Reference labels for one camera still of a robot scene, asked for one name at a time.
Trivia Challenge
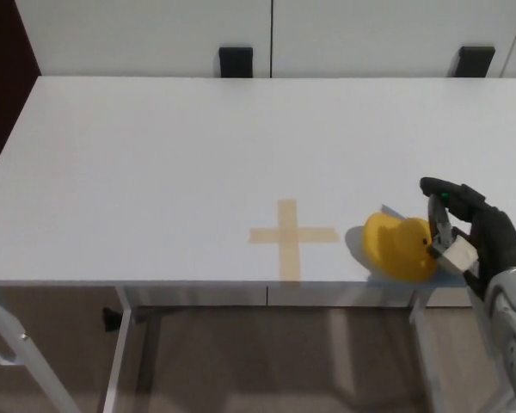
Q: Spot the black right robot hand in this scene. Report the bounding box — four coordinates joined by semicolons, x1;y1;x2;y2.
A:
419;176;516;302

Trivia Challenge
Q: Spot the yellow rubber duck toy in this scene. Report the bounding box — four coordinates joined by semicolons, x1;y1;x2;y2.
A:
361;211;438;284

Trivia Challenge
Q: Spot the white desk leg with tab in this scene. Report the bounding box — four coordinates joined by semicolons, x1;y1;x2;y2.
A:
408;287;432;324

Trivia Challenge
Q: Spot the white slanted desk leg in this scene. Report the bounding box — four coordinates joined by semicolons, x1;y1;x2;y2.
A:
102;285;137;413

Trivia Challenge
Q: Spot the white desk leg with hook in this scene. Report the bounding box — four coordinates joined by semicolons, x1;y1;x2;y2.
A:
0;287;81;413

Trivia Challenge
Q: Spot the white hook on desk leg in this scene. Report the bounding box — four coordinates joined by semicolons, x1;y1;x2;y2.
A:
0;332;29;367

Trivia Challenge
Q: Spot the long beige tape strip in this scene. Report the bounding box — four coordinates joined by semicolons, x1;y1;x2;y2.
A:
277;199;303;289

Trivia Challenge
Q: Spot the small black floor object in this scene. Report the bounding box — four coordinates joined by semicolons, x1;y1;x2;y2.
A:
101;306;123;334

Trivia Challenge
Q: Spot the black right table bracket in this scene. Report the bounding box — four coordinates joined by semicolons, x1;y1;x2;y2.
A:
457;45;496;79

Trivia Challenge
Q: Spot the black table bracket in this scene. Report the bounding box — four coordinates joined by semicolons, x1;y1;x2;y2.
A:
218;46;255;79
457;45;496;79

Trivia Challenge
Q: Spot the black left table bracket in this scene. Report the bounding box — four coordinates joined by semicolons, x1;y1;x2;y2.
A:
218;46;255;79

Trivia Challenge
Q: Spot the dark red wall panel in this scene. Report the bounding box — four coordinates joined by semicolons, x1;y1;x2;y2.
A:
0;0;42;190

